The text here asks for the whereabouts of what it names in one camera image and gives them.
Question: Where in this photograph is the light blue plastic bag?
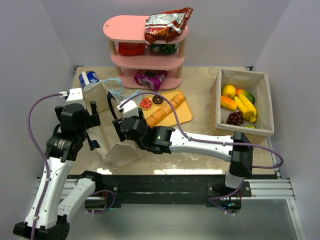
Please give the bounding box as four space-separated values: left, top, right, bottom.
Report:
100 77 126 103

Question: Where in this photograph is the beige canvas tote bag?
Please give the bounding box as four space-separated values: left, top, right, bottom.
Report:
82 81 142 169

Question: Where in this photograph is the purple snack packet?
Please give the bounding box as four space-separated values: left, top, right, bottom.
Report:
133 69 168 92

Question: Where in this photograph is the red snack packet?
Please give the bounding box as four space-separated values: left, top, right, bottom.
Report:
118 42 145 57

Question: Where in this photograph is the red-brown chip bag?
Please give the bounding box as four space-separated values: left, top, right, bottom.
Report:
144 7 194 46

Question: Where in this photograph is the orange yellow mango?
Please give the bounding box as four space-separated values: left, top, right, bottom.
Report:
220 95 238 111

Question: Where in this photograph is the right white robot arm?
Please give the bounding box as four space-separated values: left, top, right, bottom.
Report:
110 96 253 189

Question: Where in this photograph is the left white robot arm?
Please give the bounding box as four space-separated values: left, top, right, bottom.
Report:
13 101 103 240

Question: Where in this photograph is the blue white paper roll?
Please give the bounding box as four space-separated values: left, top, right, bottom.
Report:
78 70 100 89

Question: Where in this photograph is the long baguette bread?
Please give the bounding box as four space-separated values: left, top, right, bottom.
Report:
146 93 185 128

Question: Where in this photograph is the chocolate donut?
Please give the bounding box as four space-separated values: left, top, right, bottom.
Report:
152 95 164 106

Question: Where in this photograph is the yellow plastic tray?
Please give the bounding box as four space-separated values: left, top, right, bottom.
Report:
141 89 194 127

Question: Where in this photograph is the pink three-tier shelf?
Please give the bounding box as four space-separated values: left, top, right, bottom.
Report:
103 15 189 90

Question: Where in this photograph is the green snack packet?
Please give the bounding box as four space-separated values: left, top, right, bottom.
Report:
150 43 180 55

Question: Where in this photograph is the purple grape bunch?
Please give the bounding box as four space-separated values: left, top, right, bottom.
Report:
226 111 244 126

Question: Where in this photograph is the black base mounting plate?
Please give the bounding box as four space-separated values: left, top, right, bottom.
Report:
83 174 252 210

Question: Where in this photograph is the red green mango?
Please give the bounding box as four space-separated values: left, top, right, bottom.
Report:
236 88 256 105

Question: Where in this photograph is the green fruit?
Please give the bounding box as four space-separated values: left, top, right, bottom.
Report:
244 125 256 129

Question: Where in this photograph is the yellow banana bunch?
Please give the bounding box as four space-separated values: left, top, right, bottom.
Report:
233 94 258 123

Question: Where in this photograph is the wicker basket with liner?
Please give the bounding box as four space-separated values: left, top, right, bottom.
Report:
210 68 275 144

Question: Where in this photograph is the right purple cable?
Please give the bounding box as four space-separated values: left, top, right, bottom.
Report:
119 90 284 170

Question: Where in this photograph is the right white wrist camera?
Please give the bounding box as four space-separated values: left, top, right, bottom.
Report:
116 100 139 119

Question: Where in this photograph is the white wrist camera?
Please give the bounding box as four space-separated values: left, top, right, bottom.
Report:
116 100 139 119
66 88 86 107

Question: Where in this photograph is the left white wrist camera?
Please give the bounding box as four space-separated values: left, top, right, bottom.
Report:
66 88 86 107

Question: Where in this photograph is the aluminium frame rail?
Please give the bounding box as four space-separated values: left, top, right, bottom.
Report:
31 179 295 200

